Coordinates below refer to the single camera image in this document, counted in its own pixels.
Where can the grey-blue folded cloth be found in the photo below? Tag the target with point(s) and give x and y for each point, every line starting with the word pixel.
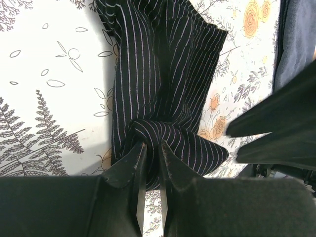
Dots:
pixel 296 40

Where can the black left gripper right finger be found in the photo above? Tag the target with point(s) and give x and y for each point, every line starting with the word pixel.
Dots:
pixel 194 206

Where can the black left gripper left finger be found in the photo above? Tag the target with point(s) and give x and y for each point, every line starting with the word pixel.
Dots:
pixel 107 205

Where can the floral patterned table mat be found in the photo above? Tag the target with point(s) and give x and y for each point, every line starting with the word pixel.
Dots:
pixel 58 66

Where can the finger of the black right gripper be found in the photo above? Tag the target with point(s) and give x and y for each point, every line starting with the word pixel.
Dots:
pixel 292 149
pixel 293 104

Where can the black pinstriped underwear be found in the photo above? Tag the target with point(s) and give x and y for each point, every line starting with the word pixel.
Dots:
pixel 167 55

